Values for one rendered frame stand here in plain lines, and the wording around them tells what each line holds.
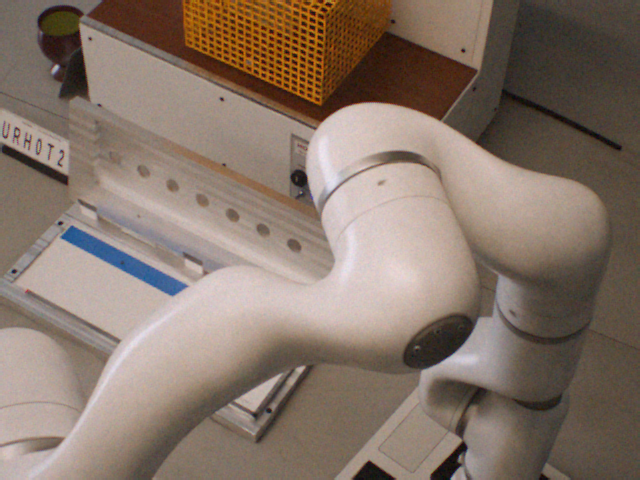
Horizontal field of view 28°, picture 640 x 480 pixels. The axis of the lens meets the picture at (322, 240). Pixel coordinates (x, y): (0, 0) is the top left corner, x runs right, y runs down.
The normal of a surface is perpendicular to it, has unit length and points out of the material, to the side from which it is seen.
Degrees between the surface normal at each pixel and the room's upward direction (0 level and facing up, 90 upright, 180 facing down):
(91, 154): 79
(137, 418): 54
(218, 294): 31
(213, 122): 90
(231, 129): 90
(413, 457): 0
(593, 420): 0
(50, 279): 0
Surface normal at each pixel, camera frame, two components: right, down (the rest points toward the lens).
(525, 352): -0.43, 0.74
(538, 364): -0.11, 0.82
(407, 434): 0.04, -0.62
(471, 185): -0.51, 0.27
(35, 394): 0.42, -0.63
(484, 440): -0.68, 0.37
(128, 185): -0.49, 0.52
